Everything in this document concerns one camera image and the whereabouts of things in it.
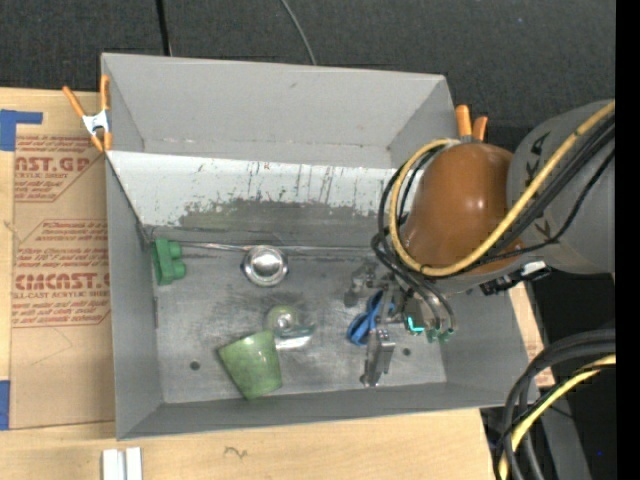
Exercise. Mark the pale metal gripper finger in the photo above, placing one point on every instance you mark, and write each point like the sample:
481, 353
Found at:
364, 283
378, 360

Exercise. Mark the blue curved plastic thing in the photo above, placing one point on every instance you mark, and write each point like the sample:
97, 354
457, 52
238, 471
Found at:
361, 324

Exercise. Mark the clear green-tinted glass thing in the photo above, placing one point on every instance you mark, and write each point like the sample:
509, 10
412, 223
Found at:
286, 322

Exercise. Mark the green cup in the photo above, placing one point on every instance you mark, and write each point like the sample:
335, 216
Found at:
252, 365

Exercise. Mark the grey metal bin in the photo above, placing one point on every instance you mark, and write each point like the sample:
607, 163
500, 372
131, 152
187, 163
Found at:
320, 108

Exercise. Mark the green toy brick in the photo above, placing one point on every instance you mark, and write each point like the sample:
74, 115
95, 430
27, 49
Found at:
167, 263

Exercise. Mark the brown cardboard board, red print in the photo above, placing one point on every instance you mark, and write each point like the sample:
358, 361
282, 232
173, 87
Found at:
60, 343

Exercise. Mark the black cylinder on white bracket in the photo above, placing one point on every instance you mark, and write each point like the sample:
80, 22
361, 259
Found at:
500, 283

